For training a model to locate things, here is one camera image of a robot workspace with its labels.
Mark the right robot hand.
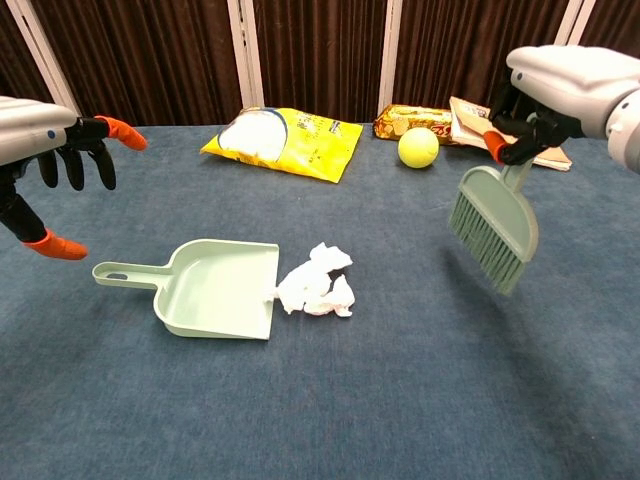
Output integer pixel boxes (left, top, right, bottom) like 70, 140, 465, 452
487, 44, 640, 167

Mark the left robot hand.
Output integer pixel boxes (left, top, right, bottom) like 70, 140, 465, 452
0, 95, 149, 262

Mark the light green hand broom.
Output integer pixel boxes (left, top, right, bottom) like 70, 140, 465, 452
447, 112, 541, 296

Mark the light green dustpan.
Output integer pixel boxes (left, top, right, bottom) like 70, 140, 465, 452
91, 238, 280, 341

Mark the white paper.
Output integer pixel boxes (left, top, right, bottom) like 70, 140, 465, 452
273, 241, 357, 318

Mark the kraft spiral notebook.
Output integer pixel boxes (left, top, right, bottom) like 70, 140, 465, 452
448, 95, 573, 173

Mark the yellow-green tennis ball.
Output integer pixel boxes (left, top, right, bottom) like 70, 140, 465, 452
397, 127, 441, 169

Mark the brown biscuit packet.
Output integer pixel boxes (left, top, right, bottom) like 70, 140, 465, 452
373, 103, 454, 146

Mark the yellow snack bag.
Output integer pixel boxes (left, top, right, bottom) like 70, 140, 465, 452
199, 106, 364, 185

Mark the blue felt table mat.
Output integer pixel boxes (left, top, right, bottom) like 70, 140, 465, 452
0, 122, 640, 480

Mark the dark folding screen white frame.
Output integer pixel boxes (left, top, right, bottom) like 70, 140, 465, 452
0, 0, 640, 139

